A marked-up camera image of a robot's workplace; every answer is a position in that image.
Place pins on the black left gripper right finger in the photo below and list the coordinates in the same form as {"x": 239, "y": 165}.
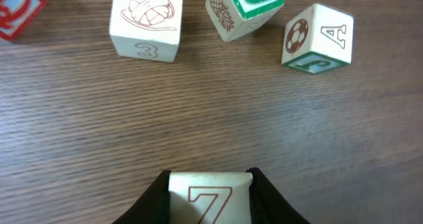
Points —
{"x": 267, "y": 205}

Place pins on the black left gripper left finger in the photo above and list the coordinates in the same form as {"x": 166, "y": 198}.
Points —
{"x": 153, "y": 206}

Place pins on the letter Z block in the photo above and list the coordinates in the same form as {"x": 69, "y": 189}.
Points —
{"x": 210, "y": 197}

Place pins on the letter A soccer block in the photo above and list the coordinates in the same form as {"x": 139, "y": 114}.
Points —
{"x": 318, "y": 39}

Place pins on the blue letter P yarn block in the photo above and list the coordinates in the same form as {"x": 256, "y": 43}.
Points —
{"x": 146, "y": 29}

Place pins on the green letter B pineapple block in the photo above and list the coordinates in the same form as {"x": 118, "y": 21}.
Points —
{"x": 236, "y": 18}

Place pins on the white red-sided block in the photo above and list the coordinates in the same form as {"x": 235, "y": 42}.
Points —
{"x": 16, "y": 15}

